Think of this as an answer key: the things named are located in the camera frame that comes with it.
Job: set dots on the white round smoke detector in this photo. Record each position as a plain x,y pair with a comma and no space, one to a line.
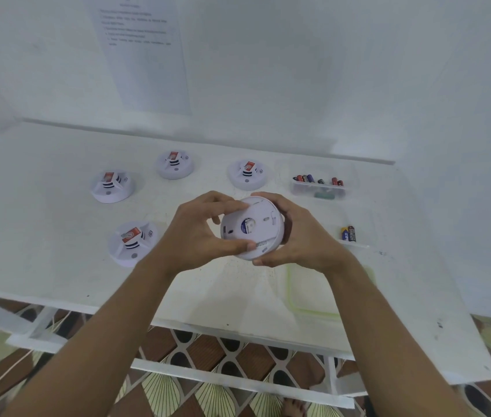
175,169
247,180
269,249
130,251
113,193

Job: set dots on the person's right forearm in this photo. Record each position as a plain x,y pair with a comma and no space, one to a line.
393,351

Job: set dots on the small clear plastic container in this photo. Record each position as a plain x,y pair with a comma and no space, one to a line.
306,191

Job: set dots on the large clear plastic container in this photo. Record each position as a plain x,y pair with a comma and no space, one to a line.
371,230

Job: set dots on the row of batteries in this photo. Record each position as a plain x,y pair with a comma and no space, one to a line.
315,179

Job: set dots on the person's right hand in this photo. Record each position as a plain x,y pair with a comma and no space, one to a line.
310,243

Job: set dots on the printed white paper sheet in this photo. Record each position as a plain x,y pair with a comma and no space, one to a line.
149,73

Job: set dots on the white metal table frame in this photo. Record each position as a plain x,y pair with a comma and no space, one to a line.
2,319

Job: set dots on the person's left forearm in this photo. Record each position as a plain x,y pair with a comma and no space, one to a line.
97,343

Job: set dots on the large green-rimmed clear lid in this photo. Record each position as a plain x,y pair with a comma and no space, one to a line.
310,295

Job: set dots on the person's left hand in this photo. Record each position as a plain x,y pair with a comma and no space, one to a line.
189,238

